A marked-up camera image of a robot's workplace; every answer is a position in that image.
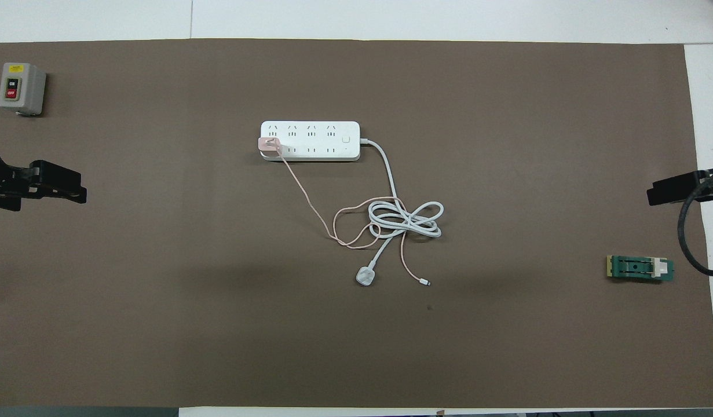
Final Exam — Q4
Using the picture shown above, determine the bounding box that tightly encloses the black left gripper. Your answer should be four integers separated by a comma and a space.
0, 144, 88, 213

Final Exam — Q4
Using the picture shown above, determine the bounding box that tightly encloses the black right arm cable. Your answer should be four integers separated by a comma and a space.
679, 178, 713, 276

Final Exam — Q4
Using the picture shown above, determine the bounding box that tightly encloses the white power strip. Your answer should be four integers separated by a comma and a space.
259, 120, 361, 163

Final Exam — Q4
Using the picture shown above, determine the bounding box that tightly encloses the brown table mat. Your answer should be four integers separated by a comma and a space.
0, 39, 713, 409

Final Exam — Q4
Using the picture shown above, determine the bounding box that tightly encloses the pink charger cable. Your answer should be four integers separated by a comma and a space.
275, 148, 432, 287

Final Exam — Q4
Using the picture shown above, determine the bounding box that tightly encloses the white power strip cable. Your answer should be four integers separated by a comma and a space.
355, 138, 445, 287

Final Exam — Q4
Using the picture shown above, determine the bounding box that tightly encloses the grey switch box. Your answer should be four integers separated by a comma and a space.
0, 63, 46, 116

